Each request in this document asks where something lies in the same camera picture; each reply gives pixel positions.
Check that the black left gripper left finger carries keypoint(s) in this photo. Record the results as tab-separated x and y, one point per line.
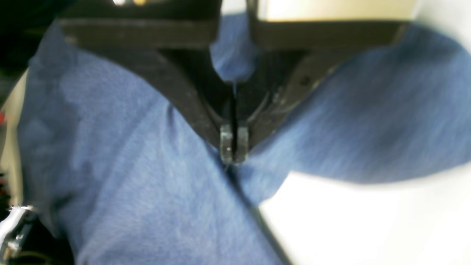
167	43

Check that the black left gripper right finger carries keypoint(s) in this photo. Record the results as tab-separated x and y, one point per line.
301	42

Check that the blue t-shirt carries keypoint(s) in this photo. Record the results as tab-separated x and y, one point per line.
372	169

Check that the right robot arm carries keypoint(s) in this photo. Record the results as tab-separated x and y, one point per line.
25	241

